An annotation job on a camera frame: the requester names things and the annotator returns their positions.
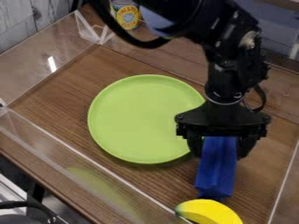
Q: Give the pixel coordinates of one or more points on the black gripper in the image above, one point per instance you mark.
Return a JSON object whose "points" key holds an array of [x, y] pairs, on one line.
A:
{"points": [[212, 120]]}

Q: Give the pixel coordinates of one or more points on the blue star-shaped block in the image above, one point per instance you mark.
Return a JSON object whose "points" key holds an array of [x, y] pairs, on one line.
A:
{"points": [[216, 171]]}

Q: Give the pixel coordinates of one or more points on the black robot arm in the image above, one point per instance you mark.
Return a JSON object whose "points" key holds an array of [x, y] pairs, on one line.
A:
{"points": [[227, 32]]}

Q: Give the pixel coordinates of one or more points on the green round plate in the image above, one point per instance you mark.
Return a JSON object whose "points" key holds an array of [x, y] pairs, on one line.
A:
{"points": [[130, 118]]}

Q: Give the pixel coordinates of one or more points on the yellow toy banana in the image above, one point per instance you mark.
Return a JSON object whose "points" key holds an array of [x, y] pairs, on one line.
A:
{"points": [[206, 211]]}

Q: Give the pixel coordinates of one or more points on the clear acrylic enclosure wall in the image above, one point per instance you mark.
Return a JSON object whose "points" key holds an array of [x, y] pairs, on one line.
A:
{"points": [[52, 74]]}

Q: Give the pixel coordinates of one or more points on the clear acrylic corner bracket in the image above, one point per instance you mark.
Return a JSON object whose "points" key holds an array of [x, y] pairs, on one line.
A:
{"points": [[94, 33]]}

